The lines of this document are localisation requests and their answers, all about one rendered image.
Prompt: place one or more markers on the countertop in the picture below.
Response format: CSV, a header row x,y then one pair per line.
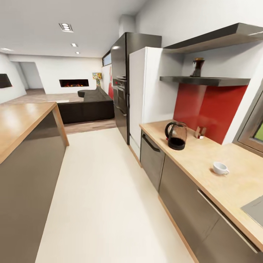
x,y
243,184

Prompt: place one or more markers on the oven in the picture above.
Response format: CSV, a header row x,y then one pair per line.
x,y
122,94

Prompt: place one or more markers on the electric kettle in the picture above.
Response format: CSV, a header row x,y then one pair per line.
x,y
178,135

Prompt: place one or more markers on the bottle of coffee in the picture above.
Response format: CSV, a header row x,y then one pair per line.
x,y
197,65

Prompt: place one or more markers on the coffee cup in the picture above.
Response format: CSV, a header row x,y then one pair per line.
x,y
220,168

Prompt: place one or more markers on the fridge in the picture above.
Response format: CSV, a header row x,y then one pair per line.
x,y
151,99

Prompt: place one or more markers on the water glass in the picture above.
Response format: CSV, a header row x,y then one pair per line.
x,y
200,133

